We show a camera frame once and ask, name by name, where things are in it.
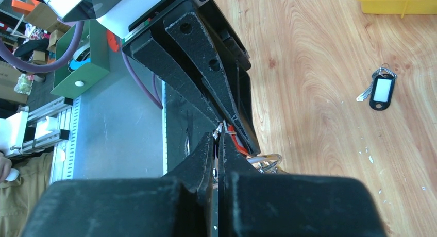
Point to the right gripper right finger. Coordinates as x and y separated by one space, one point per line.
256 204

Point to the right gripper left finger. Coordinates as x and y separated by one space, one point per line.
176 204

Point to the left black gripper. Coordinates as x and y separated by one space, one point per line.
201 58

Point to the large metal keyring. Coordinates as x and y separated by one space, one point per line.
269 163

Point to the key with red tag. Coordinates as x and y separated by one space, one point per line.
229 129

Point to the green box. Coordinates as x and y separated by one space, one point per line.
88 65

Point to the key with black tag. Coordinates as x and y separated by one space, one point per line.
379 92

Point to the yellow plastic tray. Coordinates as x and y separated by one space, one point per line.
399 7

